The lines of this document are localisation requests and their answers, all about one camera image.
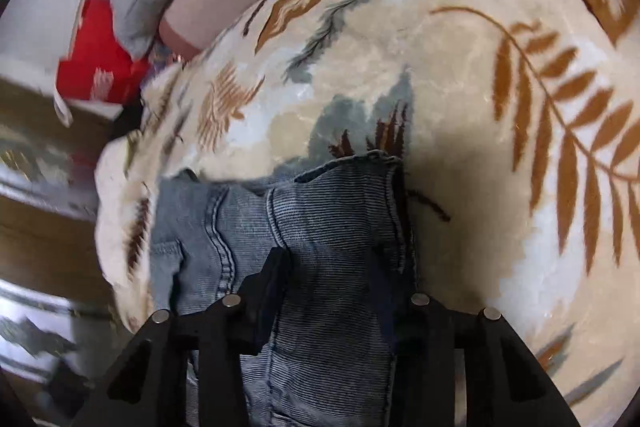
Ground blue denim pants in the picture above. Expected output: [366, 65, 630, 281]
[150, 150, 418, 427]

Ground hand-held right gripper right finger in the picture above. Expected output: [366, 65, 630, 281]
[385, 292, 581, 427]

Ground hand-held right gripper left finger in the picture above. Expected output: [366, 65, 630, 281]
[70, 247, 291, 427]

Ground leaf print fleece blanket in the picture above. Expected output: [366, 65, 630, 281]
[95, 0, 640, 427]

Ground red plastic bag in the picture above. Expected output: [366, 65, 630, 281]
[56, 0, 151, 105]

